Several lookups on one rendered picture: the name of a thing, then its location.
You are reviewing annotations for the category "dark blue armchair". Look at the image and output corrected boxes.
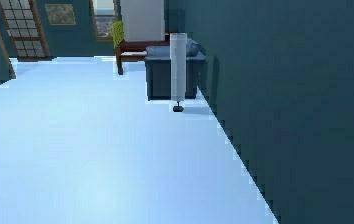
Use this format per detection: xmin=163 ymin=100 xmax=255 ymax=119
xmin=143 ymin=44 xmax=207 ymax=101

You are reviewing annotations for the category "white cylindrical floor lamp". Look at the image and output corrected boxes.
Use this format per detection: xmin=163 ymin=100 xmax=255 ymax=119
xmin=169 ymin=32 xmax=188 ymax=113

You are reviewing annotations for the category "brown wooden table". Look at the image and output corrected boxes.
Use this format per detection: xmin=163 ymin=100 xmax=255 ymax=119
xmin=115 ymin=32 xmax=172 ymax=76

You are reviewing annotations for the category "grey white tall panel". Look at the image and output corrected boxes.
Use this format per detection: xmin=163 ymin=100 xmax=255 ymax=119
xmin=119 ymin=0 xmax=166 ymax=43

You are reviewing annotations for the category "yellow green cloth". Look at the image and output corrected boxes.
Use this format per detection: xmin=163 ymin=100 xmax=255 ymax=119
xmin=110 ymin=20 xmax=125 ymax=50

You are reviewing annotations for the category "wood framed window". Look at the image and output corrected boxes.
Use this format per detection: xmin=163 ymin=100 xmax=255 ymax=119
xmin=89 ymin=0 xmax=121 ymax=42

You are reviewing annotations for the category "wooden lattice door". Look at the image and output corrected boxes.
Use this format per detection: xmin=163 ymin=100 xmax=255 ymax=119
xmin=0 ymin=0 xmax=51 ymax=61

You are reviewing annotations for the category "framed wall picture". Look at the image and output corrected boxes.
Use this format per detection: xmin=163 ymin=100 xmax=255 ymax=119
xmin=44 ymin=3 xmax=77 ymax=27

